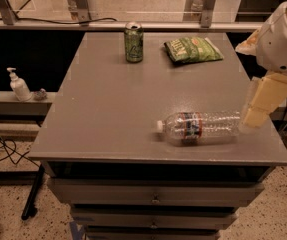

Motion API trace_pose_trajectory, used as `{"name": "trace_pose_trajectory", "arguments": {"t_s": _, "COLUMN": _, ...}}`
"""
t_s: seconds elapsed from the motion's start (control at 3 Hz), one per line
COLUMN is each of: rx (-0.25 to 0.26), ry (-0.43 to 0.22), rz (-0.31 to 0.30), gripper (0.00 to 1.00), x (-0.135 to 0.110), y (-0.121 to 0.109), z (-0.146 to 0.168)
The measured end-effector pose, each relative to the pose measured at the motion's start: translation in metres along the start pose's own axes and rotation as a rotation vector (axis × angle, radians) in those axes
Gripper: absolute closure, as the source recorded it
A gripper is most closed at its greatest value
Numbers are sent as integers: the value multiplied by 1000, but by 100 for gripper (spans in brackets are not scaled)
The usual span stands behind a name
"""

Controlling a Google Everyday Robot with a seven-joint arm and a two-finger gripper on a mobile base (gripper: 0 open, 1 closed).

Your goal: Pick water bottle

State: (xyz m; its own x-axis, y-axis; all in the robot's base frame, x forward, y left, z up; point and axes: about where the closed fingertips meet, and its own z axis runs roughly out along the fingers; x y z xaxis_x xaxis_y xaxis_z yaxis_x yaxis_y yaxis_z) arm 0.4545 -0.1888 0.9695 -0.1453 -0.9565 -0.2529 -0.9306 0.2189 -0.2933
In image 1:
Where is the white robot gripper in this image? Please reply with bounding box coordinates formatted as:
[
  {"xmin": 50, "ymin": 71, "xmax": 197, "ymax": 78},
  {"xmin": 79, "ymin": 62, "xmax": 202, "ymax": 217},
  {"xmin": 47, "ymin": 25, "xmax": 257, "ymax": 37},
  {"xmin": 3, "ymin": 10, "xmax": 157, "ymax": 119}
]
[{"xmin": 235, "ymin": 2, "xmax": 287, "ymax": 129}]

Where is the clear plastic water bottle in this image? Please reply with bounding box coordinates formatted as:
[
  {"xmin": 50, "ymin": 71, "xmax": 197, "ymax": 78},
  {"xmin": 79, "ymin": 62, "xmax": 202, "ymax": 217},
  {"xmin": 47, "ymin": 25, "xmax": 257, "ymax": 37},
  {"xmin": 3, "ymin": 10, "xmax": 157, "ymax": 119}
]
[{"xmin": 156, "ymin": 111, "xmax": 240, "ymax": 145}]

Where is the white pump dispenser bottle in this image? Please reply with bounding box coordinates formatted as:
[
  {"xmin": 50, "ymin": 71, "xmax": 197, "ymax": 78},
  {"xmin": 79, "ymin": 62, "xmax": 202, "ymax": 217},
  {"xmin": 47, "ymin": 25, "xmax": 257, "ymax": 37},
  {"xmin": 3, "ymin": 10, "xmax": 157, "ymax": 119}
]
[{"xmin": 7, "ymin": 67, "xmax": 32, "ymax": 101}]

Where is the green chip bag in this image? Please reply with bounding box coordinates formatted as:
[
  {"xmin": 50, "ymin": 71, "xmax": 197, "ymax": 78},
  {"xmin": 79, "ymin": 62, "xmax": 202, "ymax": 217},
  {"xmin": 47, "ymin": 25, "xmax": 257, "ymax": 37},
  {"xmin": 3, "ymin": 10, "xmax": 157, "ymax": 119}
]
[{"xmin": 164, "ymin": 36, "xmax": 224, "ymax": 64}]

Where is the green soda can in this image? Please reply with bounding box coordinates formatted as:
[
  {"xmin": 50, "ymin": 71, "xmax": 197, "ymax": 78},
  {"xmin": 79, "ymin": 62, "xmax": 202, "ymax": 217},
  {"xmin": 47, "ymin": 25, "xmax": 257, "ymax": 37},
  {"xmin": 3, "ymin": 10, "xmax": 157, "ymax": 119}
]
[{"xmin": 124, "ymin": 22, "xmax": 144, "ymax": 63}]

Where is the grey drawer cabinet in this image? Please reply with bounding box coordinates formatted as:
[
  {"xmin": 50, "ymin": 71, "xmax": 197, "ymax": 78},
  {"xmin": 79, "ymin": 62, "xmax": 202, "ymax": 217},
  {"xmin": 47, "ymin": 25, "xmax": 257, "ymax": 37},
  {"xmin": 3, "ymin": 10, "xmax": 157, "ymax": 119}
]
[{"xmin": 31, "ymin": 33, "xmax": 287, "ymax": 240}]

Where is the middle grey drawer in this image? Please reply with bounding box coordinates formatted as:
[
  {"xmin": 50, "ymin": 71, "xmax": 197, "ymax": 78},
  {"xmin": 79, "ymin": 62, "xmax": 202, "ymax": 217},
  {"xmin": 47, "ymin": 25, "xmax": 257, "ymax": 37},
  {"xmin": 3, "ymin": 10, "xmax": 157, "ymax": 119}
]
[{"xmin": 71, "ymin": 207, "xmax": 237, "ymax": 230}]

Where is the grey drawer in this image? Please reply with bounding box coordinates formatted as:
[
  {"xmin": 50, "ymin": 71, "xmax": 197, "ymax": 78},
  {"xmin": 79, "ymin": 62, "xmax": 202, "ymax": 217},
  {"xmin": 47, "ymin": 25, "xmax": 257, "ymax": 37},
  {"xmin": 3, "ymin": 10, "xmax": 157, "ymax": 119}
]
[
  {"xmin": 86, "ymin": 229, "xmax": 219, "ymax": 240},
  {"xmin": 48, "ymin": 178, "xmax": 264, "ymax": 207},
  {"xmin": 71, "ymin": 207, "xmax": 237, "ymax": 230}
]

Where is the small crumpled wrapper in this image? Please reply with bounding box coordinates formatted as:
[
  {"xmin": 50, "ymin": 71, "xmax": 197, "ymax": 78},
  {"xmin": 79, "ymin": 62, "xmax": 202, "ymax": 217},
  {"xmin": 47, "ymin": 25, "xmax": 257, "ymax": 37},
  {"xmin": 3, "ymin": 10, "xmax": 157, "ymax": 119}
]
[{"xmin": 34, "ymin": 88, "xmax": 47, "ymax": 101}]

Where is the top grey drawer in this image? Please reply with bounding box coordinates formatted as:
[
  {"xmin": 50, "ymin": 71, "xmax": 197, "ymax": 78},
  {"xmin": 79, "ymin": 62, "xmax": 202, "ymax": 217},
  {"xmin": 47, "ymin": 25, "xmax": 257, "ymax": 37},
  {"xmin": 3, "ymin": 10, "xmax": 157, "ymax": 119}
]
[{"xmin": 48, "ymin": 178, "xmax": 264, "ymax": 207}]

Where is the bottom grey drawer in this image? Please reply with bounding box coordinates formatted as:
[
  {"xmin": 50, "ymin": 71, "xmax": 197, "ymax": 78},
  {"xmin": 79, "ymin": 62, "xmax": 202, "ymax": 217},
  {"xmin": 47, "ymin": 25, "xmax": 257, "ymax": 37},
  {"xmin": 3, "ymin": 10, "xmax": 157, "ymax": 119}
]
[{"xmin": 86, "ymin": 229, "xmax": 219, "ymax": 240}]

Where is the black metal stand leg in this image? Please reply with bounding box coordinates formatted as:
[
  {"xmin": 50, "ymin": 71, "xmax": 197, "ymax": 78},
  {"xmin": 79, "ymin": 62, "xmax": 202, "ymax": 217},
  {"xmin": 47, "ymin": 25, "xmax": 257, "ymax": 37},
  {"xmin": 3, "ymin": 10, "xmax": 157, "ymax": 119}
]
[{"xmin": 21, "ymin": 166, "xmax": 45, "ymax": 221}]

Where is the grey metal window rail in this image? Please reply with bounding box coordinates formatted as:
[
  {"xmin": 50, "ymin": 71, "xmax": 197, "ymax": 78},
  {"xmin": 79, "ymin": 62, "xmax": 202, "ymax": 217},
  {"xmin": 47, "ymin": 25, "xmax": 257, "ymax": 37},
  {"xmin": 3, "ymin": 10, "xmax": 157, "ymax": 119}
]
[{"xmin": 0, "ymin": 19, "xmax": 262, "ymax": 33}]

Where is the black cable on rail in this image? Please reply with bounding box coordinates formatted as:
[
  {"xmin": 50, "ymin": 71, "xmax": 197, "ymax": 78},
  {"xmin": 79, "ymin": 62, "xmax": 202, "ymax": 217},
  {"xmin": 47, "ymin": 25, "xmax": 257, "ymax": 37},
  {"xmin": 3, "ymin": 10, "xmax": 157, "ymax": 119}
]
[{"xmin": 0, "ymin": 16, "xmax": 119, "ymax": 26}]

